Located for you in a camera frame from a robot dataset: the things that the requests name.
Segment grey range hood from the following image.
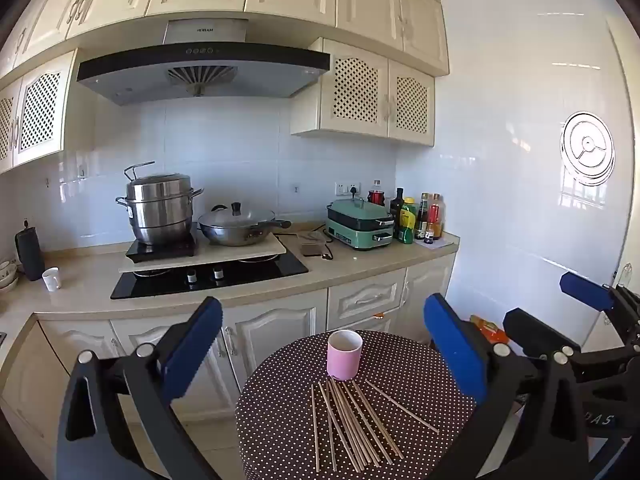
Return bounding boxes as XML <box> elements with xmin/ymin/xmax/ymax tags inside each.
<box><xmin>76</xmin><ymin>19</ymin><xmax>332</xmax><ymax>107</ymax></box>

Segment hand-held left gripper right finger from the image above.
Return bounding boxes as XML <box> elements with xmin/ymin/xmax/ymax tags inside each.
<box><xmin>423</xmin><ymin>292</ymin><xmax>601</xmax><ymax>480</ymax></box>

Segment dark olive oil bottle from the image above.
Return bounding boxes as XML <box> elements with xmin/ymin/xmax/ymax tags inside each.
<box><xmin>391</xmin><ymin>187</ymin><xmax>406</xmax><ymax>240</ymax></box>

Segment dark soy sauce bottle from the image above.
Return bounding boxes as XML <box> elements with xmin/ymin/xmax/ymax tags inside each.
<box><xmin>415</xmin><ymin>192</ymin><xmax>431</xmax><ymax>240</ymax></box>

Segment black induction cooker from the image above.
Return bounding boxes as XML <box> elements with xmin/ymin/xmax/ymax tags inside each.
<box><xmin>125</xmin><ymin>236</ymin><xmax>198</xmax><ymax>263</ymax></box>

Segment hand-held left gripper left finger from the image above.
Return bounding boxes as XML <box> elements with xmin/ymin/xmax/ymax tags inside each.
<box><xmin>55</xmin><ymin>296</ymin><xmax>224</xmax><ymax>480</ymax></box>

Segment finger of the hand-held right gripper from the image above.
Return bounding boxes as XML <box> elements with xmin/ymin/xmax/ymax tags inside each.
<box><xmin>559</xmin><ymin>272</ymin><xmax>640</xmax><ymax>341</ymax></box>
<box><xmin>502</xmin><ymin>308</ymin><xmax>640</xmax><ymax>378</ymax></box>

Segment lattice door wall cabinet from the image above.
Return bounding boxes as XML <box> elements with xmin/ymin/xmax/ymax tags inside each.
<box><xmin>0</xmin><ymin>49</ymin><xmax>78</xmax><ymax>176</ymax></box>
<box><xmin>290</xmin><ymin>37</ymin><xmax>436</xmax><ymax>147</ymax></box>

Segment red label sauce bottle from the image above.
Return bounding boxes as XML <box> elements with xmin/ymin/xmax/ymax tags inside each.
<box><xmin>428</xmin><ymin>193</ymin><xmax>444</xmax><ymax>241</ymax></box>

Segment green electric cooker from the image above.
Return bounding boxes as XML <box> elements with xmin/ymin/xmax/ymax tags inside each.
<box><xmin>326</xmin><ymin>197</ymin><xmax>396</xmax><ymax>251</ymax></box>

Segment glass wok lid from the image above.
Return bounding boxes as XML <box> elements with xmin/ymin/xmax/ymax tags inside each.
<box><xmin>199</xmin><ymin>202</ymin><xmax>277</xmax><ymax>230</ymax></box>

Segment steel wok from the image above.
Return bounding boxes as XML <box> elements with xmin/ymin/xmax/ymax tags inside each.
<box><xmin>197</xmin><ymin>215</ymin><xmax>292</xmax><ymax>248</ymax></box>

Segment bunch of wooden chopsticks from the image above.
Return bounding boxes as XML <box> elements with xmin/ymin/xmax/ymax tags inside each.
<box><xmin>310</xmin><ymin>377</ymin><xmax>441</xmax><ymax>473</ymax></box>

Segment stainless steel steamer pot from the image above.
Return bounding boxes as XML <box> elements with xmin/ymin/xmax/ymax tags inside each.
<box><xmin>116</xmin><ymin>161</ymin><xmax>205</xmax><ymax>246</ymax></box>

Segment stack of white bowls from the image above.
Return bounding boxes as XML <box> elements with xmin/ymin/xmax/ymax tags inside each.
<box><xmin>0</xmin><ymin>259</ymin><xmax>20</xmax><ymax>291</ymax></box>

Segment brown polka-dot tablecloth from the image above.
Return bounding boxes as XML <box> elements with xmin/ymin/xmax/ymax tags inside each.
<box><xmin>235</xmin><ymin>330</ymin><xmax>481</xmax><ymax>480</ymax></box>

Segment round white wall vent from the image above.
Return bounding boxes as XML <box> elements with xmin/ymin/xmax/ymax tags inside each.
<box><xmin>560</xmin><ymin>111</ymin><xmax>615</xmax><ymax>188</ymax></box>

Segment beige stone countertop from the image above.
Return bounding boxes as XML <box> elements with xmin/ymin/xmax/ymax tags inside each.
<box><xmin>0</xmin><ymin>232</ymin><xmax>461</xmax><ymax>341</ymax></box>

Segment cream lower kitchen cabinets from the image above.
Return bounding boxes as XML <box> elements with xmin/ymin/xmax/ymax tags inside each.
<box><xmin>0</xmin><ymin>252</ymin><xmax>458</xmax><ymax>480</ymax></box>

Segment cream cabinet drawer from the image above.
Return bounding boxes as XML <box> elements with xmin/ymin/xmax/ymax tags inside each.
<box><xmin>350</xmin><ymin>311</ymin><xmax>403</xmax><ymax>335</ymax></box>
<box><xmin>327</xmin><ymin>268</ymin><xmax>407</xmax><ymax>328</ymax></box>

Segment orange food bag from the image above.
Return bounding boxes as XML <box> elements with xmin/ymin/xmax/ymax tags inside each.
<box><xmin>470</xmin><ymin>315</ymin><xmax>511</xmax><ymax>346</ymax></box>

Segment black glass gas stove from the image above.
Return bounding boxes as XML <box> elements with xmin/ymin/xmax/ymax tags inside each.
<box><xmin>110</xmin><ymin>251</ymin><xmax>309</xmax><ymax>301</ymax></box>

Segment green plastic bottle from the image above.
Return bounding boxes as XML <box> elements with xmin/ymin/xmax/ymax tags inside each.
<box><xmin>398</xmin><ymin>197</ymin><xmax>417</xmax><ymax>245</ymax></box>

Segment pink cup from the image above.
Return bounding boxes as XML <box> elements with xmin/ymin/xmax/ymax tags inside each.
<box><xmin>326</xmin><ymin>330</ymin><xmax>364</xmax><ymax>381</ymax></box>

